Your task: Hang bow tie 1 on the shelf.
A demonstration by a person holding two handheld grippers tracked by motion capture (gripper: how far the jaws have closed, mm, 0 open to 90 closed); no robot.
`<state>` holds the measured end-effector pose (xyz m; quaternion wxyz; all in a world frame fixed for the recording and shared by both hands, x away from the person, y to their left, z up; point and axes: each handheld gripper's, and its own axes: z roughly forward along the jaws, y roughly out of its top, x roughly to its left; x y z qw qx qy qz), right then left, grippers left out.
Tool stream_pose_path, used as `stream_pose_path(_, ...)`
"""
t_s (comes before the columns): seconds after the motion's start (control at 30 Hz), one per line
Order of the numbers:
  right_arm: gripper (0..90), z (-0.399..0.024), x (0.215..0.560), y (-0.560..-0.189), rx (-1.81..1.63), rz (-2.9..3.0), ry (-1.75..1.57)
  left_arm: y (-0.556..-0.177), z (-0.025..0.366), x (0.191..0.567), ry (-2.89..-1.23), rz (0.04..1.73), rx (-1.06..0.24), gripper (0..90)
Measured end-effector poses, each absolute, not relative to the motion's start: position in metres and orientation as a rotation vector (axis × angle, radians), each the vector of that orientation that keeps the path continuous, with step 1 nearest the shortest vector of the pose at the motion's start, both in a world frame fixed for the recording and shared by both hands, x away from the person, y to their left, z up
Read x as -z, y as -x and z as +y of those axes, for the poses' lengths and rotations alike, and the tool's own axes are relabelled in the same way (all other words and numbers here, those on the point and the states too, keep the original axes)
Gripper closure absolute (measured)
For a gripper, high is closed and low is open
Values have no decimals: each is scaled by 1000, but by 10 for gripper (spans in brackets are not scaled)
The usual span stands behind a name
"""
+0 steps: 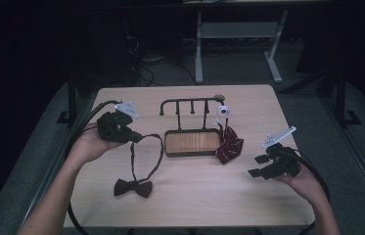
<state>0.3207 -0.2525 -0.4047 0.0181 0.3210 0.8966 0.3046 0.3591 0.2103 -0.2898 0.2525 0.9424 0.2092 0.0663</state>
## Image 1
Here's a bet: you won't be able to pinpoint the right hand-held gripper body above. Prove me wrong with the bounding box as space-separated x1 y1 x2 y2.
260 125 301 180

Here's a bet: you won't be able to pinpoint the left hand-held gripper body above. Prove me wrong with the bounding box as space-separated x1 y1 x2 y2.
96 100 140 144

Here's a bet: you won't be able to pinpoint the dark red striped bow tie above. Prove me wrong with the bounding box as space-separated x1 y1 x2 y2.
214 104 246 165

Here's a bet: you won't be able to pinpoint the black bow tie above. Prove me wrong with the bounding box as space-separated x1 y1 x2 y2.
114 133 165 200

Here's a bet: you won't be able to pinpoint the black rack with wooden tray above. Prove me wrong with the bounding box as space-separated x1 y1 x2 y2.
159 96 227 159

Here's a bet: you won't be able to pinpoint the person's right hand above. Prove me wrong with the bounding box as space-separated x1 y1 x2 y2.
274 168 323 206

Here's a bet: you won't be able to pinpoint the person's left hand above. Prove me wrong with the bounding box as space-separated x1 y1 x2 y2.
69 122 122 164

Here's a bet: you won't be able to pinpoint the black metal stand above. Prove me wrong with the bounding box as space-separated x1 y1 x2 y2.
56 72 80 125
334 63 363 127

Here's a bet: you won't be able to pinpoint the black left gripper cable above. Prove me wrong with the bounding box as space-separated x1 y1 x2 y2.
65 99 122 235

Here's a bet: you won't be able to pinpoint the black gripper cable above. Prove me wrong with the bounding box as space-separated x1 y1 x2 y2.
286 149 332 235
65 99 122 235

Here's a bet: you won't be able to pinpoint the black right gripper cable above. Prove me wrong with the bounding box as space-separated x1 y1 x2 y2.
286 149 332 235

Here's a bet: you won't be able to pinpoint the cables on floor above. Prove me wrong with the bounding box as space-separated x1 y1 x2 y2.
130 53 198 88

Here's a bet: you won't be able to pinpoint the metal floor rail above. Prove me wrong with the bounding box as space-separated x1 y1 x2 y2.
320 96 365 213
15 96 90 235

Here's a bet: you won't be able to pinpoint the white metal desk frame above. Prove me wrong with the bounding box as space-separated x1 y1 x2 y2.
194 9 290 84

